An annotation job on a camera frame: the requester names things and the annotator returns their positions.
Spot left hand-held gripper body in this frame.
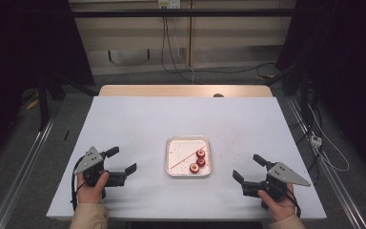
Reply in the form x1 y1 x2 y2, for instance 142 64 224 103
73 146 128 189

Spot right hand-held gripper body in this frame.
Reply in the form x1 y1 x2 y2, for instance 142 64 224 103
241 161 312 202

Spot white metal-rimmed tray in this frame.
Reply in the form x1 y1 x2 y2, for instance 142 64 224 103
164 135 213 178

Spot person's left hand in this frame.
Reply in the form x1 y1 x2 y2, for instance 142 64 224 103
75 171 111 204

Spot person's right hand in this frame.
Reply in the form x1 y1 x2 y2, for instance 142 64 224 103
256 183 297 223

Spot white power strip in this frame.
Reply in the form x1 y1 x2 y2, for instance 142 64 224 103
310 135 323 149

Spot black metal stand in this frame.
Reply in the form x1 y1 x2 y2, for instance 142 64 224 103
36 71 100 132

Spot light wooden table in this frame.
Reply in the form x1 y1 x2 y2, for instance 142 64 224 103
98 84 274 98

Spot yellow floor tape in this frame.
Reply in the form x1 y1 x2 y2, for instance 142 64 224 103
26 98 40 110

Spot dark curtain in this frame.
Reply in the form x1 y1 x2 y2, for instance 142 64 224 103
275 0 366 182
0 0 95 171

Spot black horizontal bar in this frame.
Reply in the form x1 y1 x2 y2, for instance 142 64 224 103
71 9 296 18

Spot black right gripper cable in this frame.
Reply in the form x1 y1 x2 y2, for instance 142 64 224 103
285 184 302 219

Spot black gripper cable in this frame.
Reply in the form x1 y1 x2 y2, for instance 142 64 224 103
71 156 88 212
285 184 302 219

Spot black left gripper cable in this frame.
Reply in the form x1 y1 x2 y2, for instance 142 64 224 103
71 156 88 212

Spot aluminium floor rail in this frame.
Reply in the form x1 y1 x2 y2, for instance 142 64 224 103
285 96 366 229
0 117 56 229

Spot white floor cable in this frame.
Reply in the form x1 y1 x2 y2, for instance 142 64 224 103
308 103 351 173

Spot black floor cable bundle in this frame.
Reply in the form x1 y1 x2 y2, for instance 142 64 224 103
281 71 323 175

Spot black hanging cables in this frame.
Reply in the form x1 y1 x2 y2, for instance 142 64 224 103
160 15 277 85

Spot white hanging cable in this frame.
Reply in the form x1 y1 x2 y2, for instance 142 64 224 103
173 17 195 84

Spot white wall socket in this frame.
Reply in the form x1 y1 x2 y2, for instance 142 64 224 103
157 0 181 10

